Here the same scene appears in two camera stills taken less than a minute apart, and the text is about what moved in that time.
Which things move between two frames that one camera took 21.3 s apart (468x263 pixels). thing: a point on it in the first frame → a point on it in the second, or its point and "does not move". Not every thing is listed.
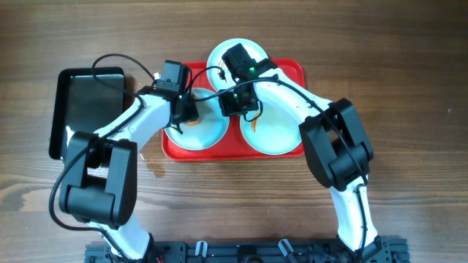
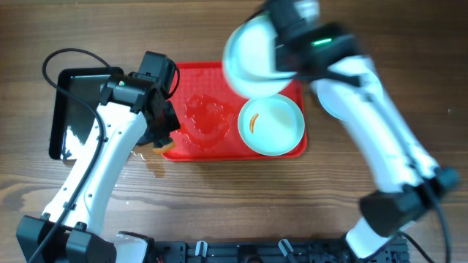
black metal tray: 85,100 does not move
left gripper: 186,110 → 161,121
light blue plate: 276,131 does not move
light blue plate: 208,130 → 341,101
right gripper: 234,103 → 287,12
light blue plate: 220,74 → 249,58
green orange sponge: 192,123 → 167,145
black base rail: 385,250 does not move
